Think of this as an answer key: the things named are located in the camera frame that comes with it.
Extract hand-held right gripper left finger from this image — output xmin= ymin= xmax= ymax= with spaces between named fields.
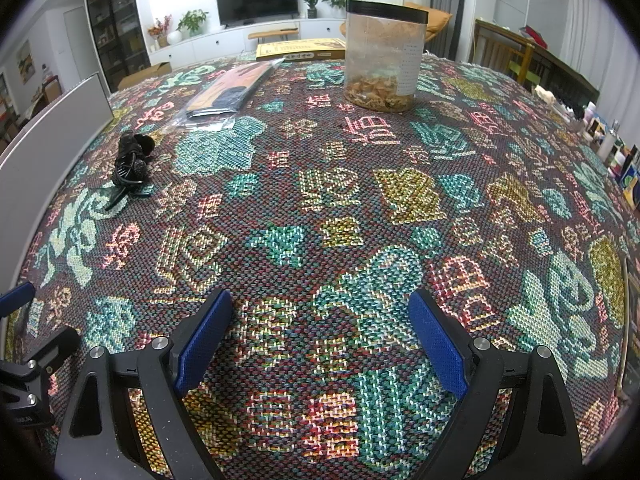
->
xmin=54 ymin=287 xmax=235 ymax=480

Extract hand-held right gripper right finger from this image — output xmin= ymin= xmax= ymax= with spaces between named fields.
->
xmin=407 ymin=289 xmax=586 ymax=480

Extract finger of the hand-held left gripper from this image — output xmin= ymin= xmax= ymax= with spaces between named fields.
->
xmin=20 ymin=327 xmax=81 ymax=376
xmin=0 ymin=282 xmax=37 ymax=318

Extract white drawer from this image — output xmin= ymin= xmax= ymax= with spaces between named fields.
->
xmin=0 ymin=72 xmax=113 ymax=181

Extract patterned woven blanket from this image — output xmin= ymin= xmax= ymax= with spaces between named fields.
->
xmin=0 ymin=50 xmax=640 ymax=480

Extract clear plastic package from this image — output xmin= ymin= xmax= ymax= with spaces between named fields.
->
xmin=162 ymin=57 xmax=286 ymax=133

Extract white door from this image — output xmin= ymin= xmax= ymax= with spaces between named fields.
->
xmin=64 ymin=7 xmax=93 ymax=81

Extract row of small bottles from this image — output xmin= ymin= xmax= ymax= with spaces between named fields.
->
xmin=532 ymin=85 xmax=640 ymax=196

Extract cardboard box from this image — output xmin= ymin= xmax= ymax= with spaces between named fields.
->
xmin=117 ymin=61 xmax=173 ymax=92

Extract green chair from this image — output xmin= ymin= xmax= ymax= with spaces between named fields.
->
xmin=507 ymin=42 xmax=536 ymax=86

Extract black glass display cabinet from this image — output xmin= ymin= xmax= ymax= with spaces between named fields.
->
xmin=82 ymin=0 xmax=153 ymax=93

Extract white low cabinet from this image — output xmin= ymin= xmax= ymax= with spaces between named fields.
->
xmin=147 ymin=19 xmax=346 ymax=68

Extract clear jar with black lid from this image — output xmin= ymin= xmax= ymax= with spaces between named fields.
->
xmin=342 ymin=0 xmax=428 ymax=112

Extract red flower bouquet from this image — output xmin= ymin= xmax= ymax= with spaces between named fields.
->
xmin=147 ymin=15 xmax=173 ymax=48

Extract yellow flat box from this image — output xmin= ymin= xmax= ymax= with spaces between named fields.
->
xmin=255 ymin=37 xmax=347 ymax=62

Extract wooden coffee table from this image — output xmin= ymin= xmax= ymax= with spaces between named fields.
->
xmin=248 ymin=29 xmax=301 ymax=46

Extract bushy green potted plant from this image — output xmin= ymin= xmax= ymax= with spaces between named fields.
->
xmin=176 ymin=9 xmax=209 ymax=38

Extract black television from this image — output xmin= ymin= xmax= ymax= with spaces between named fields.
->
xmin=215 ymin=0 xmax=300 ymax=28

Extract white window curtain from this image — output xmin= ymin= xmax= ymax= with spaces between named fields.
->
xmin=555 ymin=0 xmax=640 ymax=126

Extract framed wall picture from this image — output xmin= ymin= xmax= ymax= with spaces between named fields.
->
xmin=17 ymin=40 xmax=36 ymax=86

